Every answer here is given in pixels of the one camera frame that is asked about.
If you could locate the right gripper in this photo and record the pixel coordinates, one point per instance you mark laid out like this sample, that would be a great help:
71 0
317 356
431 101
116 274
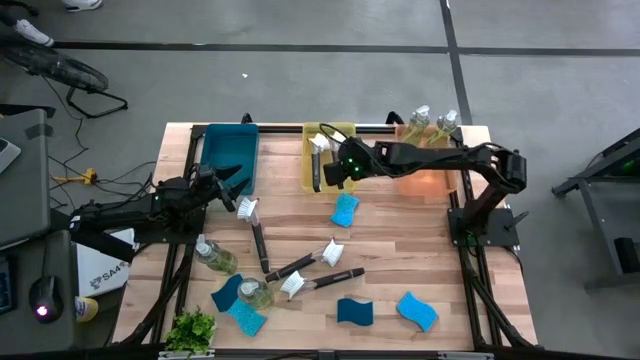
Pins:
362 160

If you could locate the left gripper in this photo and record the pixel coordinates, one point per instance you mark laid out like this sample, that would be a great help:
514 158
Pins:
212 192

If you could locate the blue plastic bin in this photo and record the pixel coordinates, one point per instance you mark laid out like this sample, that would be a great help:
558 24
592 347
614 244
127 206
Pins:
227 147

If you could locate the blue scrub sponge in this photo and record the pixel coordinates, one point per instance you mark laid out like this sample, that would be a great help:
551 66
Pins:
355 312
417 311
345 210
225 295
247 317

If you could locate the yellow-green soap pump bottle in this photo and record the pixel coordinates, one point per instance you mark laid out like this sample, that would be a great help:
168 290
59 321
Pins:
444 125
220 259
417 125
255 294

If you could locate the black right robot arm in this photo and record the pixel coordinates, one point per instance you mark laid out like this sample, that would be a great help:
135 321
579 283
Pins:
440 157

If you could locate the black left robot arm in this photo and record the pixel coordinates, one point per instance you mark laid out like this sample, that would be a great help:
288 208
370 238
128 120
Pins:
125 215

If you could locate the yellow plastic bin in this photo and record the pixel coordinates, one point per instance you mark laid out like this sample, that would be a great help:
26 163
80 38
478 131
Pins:
352 188

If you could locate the black clamp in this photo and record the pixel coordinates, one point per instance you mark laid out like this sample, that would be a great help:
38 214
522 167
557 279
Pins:
246 119
395 118

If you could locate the orange plastic bin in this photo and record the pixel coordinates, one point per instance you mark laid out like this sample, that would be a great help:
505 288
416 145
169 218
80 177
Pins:
425 185

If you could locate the yellow power plug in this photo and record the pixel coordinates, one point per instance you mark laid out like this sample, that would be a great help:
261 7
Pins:
89 176

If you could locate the black desk beam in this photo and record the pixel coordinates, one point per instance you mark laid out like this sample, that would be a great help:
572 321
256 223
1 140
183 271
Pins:
100 245

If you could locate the small green potted plant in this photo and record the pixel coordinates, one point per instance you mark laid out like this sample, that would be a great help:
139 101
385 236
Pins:
191 330

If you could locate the white cardboard box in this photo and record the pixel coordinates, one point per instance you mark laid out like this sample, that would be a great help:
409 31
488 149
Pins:
100 270

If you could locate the yellow bottle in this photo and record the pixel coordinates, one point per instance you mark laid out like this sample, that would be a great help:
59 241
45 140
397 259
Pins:
87 309

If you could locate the black tape strip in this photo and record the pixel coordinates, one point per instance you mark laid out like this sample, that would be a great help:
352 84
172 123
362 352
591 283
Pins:
39 131

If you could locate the grey desk top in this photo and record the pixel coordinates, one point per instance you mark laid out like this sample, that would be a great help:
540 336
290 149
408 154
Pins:
25 200

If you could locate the black floor fan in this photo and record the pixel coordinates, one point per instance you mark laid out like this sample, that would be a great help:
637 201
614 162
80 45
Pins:
55 67

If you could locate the black computer mouse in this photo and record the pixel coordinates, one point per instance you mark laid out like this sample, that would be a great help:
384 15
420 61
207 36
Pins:
45 292

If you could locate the grey tablet device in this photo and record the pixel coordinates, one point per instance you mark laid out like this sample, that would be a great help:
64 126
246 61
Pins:
7 155

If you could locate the person's white shoe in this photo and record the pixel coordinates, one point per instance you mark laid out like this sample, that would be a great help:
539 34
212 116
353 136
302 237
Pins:
82 4
32 32

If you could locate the black metal cart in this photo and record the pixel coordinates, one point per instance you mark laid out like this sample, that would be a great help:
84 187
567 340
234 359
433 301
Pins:
575 183

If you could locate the black keyboard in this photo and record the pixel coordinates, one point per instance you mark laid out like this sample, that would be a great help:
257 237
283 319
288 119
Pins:
5 290

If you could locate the dark grey desk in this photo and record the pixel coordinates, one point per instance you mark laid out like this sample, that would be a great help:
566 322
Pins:
20 330

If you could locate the black box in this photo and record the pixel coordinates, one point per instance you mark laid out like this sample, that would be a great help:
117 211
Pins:
629 255

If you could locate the black aluminium table frame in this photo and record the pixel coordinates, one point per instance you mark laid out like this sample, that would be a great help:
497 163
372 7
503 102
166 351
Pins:
280 129

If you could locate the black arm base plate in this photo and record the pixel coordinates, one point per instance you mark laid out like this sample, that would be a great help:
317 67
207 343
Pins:
500 237
170 236

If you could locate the silver bracket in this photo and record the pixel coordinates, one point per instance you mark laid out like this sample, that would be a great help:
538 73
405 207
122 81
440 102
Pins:
200 354
465 356

